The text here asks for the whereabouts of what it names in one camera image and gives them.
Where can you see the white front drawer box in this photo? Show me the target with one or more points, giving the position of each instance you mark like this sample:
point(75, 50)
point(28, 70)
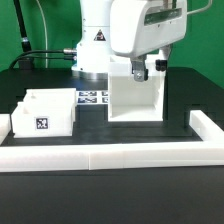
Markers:
point(41, 120)

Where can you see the white rear drawer box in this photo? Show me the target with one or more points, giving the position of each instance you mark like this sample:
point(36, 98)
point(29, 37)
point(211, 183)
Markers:
point(52, 96)

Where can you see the white fiducial marker sheet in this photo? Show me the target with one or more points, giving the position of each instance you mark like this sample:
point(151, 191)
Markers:
point(92, 97)

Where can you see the black pole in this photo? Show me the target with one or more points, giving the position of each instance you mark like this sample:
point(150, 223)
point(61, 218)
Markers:
point(26, 46)

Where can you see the white drawer cabinet frame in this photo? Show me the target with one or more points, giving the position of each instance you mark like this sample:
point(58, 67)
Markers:
point(130, 100)

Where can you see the white drawer box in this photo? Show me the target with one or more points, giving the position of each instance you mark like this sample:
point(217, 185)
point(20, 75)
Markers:
point(41, 120)
point(52, 96)

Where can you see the white U-shaped border fence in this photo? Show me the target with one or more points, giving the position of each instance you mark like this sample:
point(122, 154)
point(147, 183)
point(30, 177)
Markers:
point(207, 151)

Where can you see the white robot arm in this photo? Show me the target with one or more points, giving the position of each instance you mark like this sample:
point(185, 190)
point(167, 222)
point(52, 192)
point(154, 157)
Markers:
point(94, 48)

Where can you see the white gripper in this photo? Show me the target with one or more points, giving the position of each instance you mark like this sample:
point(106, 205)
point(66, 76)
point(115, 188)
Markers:
point(138, 27)

